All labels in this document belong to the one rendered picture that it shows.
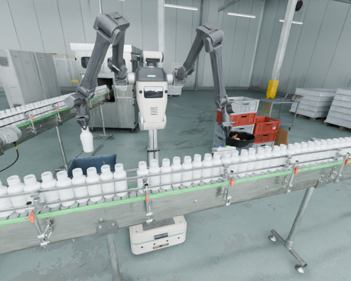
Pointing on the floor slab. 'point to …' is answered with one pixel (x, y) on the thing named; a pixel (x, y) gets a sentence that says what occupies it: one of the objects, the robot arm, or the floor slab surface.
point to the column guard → (272, 89)
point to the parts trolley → (281, 108)
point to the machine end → (103, 79)
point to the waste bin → (240, 140)
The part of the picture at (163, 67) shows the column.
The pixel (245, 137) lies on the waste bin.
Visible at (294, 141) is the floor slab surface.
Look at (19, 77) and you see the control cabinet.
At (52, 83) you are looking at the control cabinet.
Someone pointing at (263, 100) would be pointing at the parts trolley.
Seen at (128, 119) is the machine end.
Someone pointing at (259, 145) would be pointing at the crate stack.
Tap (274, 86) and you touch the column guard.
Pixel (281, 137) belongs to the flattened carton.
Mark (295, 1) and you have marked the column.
